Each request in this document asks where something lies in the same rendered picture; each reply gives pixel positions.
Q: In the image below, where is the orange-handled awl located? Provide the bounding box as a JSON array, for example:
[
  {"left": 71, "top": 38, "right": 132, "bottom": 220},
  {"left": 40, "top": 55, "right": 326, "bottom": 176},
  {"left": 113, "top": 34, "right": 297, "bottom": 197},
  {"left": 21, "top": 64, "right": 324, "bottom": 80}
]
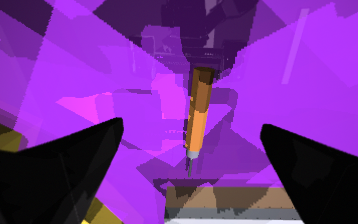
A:
[{"left": 185, "top": 67, "right": 215, "bottom": 178}]

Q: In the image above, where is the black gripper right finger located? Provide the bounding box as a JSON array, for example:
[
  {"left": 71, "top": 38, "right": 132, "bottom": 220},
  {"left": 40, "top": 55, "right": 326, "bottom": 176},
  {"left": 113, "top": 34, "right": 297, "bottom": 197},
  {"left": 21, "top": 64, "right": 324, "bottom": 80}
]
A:
[{"left": 259, "top": 124, "right": 358, "bottom": 224}]

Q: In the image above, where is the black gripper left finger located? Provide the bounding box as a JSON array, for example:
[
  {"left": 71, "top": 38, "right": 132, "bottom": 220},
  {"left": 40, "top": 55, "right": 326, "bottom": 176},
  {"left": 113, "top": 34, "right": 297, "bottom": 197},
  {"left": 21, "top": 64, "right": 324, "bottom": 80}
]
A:
[{"left": 0, "top": 117, "right": 124, "bottom": 224}]

